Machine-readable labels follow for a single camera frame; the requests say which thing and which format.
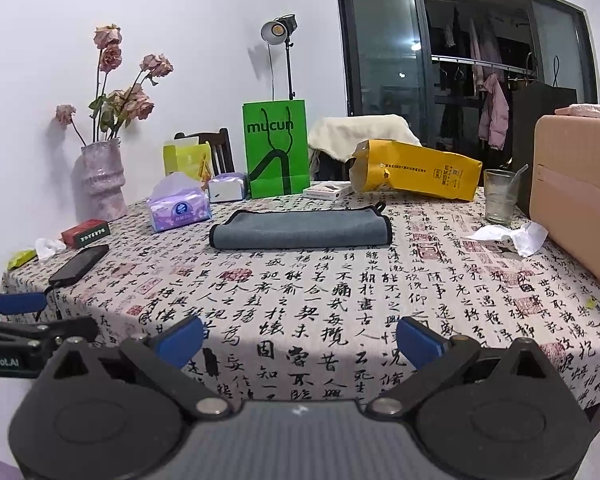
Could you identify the cream blanket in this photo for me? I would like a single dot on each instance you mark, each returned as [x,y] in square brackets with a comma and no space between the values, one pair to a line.
[360,132]

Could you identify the pink puffer jacket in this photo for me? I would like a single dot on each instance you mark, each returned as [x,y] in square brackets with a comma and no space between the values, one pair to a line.
[495,115]

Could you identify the small yellow scrap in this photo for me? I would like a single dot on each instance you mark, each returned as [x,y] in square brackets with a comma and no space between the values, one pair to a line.
[593,304]

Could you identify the small crumpled white tissue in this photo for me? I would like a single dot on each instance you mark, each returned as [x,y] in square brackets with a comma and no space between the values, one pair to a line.
[47,248]

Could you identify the red box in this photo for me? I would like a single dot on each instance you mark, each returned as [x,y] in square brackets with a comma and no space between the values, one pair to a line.
[85,234]

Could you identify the small yellow paper bag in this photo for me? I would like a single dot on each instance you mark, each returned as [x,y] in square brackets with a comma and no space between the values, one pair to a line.
[182,160]

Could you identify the dark wooden chair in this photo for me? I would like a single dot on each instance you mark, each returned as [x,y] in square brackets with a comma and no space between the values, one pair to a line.
[221,152]

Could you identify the metal clothes rail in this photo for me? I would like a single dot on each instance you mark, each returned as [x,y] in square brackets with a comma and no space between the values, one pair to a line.
[480,62]

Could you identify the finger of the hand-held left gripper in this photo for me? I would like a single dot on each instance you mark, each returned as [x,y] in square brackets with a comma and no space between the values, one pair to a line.
[55,331]
[22,303]

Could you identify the black studio lamp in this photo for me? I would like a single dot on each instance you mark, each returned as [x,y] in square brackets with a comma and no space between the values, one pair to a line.
[280,27]

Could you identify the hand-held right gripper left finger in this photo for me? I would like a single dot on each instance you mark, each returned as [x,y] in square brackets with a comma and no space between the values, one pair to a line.
[179,341]

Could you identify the white tissue pack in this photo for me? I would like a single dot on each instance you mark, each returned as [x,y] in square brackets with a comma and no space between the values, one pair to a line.
[227,189]

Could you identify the pink cloth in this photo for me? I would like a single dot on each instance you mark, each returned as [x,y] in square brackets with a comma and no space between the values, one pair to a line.
[590,110]

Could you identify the pink ceramic vase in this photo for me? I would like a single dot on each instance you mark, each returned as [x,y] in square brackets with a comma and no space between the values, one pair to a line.
[102,185]

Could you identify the clear drinking glass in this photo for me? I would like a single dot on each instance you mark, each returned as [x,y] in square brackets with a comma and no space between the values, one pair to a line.
[500,200]

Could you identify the bunch of dried pink roses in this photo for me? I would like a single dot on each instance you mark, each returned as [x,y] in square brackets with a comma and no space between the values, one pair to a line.
[111,57]

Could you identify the black phone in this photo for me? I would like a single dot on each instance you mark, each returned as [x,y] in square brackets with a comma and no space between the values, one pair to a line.
[77,265]

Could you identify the flat white box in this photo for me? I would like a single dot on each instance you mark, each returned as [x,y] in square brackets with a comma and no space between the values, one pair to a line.
[325,191]

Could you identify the clear straw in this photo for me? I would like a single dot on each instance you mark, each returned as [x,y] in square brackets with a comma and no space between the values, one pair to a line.
[521,170]

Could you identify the yellow padded envelope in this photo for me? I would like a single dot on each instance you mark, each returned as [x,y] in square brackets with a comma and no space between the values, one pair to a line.
[415,180]

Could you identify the hanging pink garment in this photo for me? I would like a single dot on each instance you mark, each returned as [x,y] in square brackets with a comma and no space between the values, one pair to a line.
[485,50]

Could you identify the black paper bag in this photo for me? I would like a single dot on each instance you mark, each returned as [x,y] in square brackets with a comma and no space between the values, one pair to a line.
[540,110]

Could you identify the green paper bag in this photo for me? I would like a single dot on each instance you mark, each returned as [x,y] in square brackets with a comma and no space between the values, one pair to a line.
[296,130]

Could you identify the sliding glass door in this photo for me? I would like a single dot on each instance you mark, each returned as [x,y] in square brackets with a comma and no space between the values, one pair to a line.
[385,50]

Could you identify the purple tissue pack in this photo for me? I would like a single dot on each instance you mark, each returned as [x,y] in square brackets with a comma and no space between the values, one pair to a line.
[177,211]

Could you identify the grey towel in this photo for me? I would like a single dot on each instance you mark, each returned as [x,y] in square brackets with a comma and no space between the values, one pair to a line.
[300,230]

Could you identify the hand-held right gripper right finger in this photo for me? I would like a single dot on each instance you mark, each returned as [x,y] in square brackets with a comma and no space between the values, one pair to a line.
[421,341]

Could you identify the yellow-green wrapper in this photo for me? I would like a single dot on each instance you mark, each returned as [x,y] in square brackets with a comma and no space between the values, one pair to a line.
[22,258]

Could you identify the calligraphy printed tablecloth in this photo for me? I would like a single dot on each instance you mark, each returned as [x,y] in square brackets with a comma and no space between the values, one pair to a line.
[305,285]

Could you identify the beige box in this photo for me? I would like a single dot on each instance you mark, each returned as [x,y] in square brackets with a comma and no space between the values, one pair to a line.
[580,185]

